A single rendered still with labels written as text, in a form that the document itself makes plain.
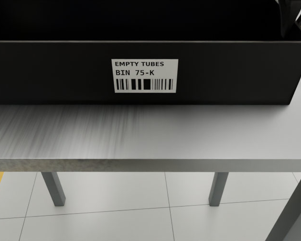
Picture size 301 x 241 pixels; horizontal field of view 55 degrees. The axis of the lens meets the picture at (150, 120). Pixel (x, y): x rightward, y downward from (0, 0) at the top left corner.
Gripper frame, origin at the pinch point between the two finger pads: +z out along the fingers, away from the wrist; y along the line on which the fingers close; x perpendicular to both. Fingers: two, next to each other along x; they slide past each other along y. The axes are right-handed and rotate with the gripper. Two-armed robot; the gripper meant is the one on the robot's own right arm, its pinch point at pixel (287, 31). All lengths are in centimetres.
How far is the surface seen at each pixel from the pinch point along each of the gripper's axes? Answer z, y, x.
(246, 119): 8.4, 7.7, 12.0
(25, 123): 7.9, 41.8, 12.8
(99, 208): 89, 45, -18
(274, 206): 90, -29, -19
